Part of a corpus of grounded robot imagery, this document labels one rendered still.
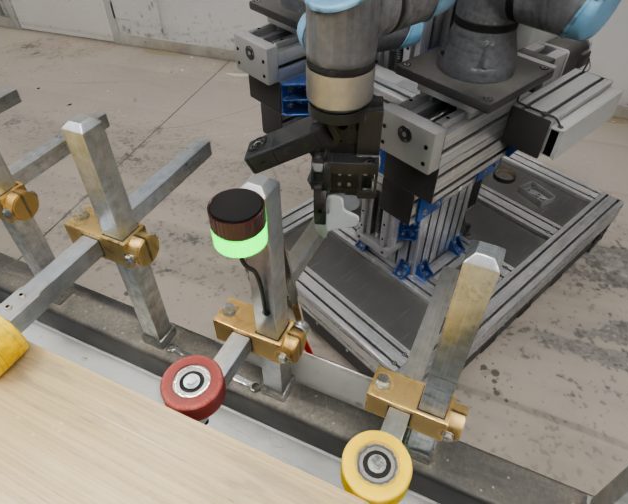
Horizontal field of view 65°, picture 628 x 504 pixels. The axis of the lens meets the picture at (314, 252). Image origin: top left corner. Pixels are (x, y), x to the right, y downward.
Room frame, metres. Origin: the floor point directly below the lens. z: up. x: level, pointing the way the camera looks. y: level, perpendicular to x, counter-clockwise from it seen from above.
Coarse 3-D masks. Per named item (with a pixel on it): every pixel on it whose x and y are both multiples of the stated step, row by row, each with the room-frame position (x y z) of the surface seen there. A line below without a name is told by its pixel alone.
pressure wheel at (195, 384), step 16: (176, 368) 0.35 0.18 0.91; (192, 368) 0.35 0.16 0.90; (208, 368) 0.35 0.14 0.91; (160, 384) 0.33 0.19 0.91; (176, 384) 0.33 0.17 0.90; (192, 384) 0.33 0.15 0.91; (208, 384) 0.33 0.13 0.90; (224, 384) 0.33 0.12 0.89; (176, 400) 0.30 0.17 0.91; (192, 400) 0.30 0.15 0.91; (208, 400) 0.30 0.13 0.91; (192, 416) 0.29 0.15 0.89; (208, 416) 0.30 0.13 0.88
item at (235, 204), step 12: (228, 192) 0.42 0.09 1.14; (240, 192) 0.42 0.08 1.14; (252, 192) 0.42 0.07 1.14; (216, 204) 0.40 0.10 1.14; (228, 204) 0.40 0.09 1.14; (240, 204) 0.40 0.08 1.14; (252, 204) 0.40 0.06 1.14; (216, 216) 0.38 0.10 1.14; (228, 216) 0.38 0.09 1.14; (240, 216) 0.38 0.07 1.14; (252, 216) 0.38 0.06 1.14; (228, 240) 0.37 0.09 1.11; (264, 300) 0.42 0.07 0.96; (264, 312) 0.42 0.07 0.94
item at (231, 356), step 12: (312, 228) 0.67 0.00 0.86; (300, 240) 0.64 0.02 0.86; (312, 240) 0.64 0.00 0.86; (300, 252) 0.61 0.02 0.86; (312, 252) 0.63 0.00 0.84; (300, 264) 0.58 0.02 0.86; (240, 336) 0.43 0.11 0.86; (228, 348) 0.41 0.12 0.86; (240, 348) 0.41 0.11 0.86; (216, 360) 0.39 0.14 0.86; (228, 360) 0.39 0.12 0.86; (240, 360) 0.40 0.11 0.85; (228, 372) 0.37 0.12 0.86; (228, 384) 0.37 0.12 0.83; (204, 420) 0.31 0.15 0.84
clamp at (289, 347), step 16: (240, 304) 0.49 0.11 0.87; (224, 320) 0.46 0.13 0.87; (240, 320) 0.46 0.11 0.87; (288, 320) 0.46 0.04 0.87; (224, 336) 0.45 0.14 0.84; (256, 336) 0.43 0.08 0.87; (288, 336) 0.43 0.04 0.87; (304, 336) 0.44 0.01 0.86; (256, 352) 0.43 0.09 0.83; (272, 352) 0.41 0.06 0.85; (288, 352) 0.41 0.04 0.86
